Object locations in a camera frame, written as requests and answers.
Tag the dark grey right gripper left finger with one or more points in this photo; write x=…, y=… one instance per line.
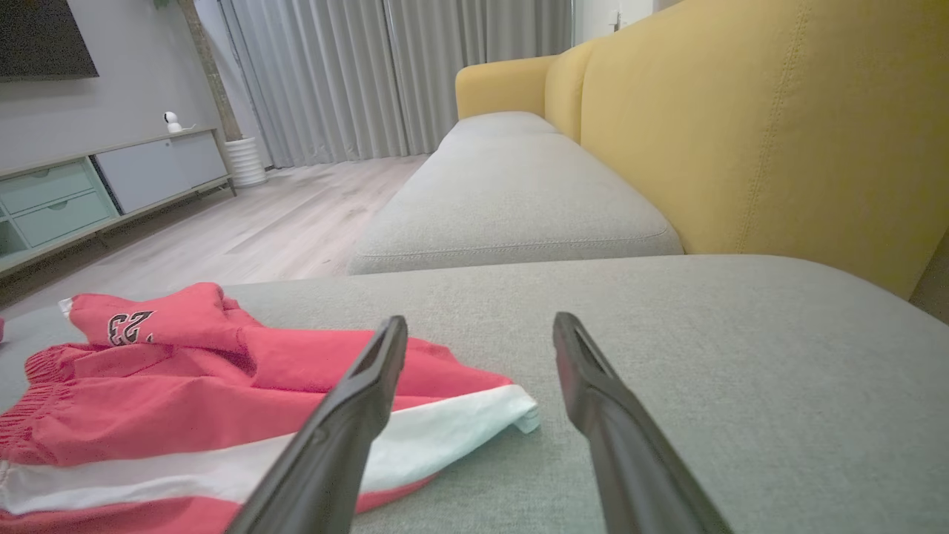
x=334, y=445

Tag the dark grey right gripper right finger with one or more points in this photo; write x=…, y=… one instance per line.
x=630, y=460

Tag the red and white sports garment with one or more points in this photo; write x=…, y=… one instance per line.
x=185, y=415

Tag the large grey sofa chaise cushion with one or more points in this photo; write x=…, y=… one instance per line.
x=741, y=408

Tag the grey back cushion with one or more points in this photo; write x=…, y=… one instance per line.
x=511, y=200

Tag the white ribbed plant pot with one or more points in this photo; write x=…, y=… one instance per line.
x=246, y=163

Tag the grey and green TV cabinet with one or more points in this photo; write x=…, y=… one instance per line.
x=141, y=174

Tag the yellow sofa backrest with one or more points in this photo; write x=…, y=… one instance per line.
x=741, y=133

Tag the grey sofa seat cushion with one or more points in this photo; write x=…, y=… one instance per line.
x=500, y=122

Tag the grey pleated curtain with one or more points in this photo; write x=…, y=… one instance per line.
x=334, y=74

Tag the brown plant trunk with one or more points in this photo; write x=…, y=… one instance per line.
x=211, y=74

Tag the black flat television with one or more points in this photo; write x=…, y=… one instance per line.
x=37, y=37

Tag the small white security camera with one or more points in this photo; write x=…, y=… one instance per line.
x=172, y=122

